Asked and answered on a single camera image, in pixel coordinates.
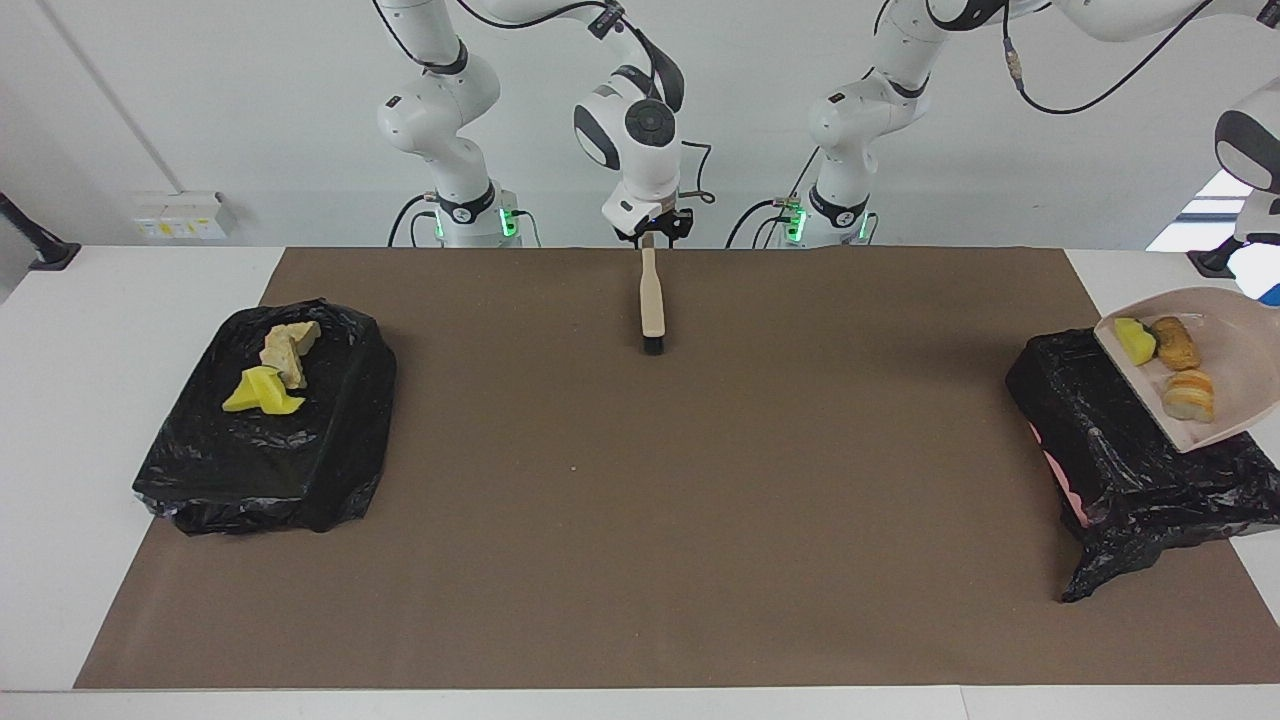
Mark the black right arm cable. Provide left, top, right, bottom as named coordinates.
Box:
left=372, top=0, right=716, bottom=206

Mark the brown bread roll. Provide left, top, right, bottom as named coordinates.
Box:
left=1150, top=316, right=1203, bottom=372

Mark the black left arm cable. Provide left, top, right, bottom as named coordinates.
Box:
left=1000, top=0, right=1216, bottom=116

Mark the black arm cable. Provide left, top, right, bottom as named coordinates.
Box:
left=1000, top=0, right=1216, bottom=116
left=372, top=0, right=716, bottom=206

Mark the pink plastic bin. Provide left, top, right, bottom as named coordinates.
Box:
left=1028, top=420, right=1091, bottom=526

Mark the yellow sponge piece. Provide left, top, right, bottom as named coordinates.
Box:
left=221, top=365, right=286, bottom=414

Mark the yellow sponge wedge green base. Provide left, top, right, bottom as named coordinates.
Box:
left=1113, top=317, right=1159, bottom=368

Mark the bright glass window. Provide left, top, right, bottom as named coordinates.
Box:
left=1147, top=165, right=1251, bottom=253

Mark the beige plastic dustpan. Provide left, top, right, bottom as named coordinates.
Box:
left=1093, top=287, right=1280, bottom=455

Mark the brown table mat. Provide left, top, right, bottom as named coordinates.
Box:
left=75, top=247, right=1280, bottom=689

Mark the black base cable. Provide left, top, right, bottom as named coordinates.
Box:
left=388, top=195, right=441, bottom=248
left=725, top=195, right=801, bottom=248

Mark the white wall socket box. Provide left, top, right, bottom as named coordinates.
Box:
left=132, top=192, right=236, bottom=241

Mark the black plastic trash bag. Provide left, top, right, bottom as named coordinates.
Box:
left=1005, top=330, right=1280, bottom=604
left=132, top=298, right=398, bottom=536

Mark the beige hand brush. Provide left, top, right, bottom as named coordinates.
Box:
left=639, top=235, right=668, bottom=357

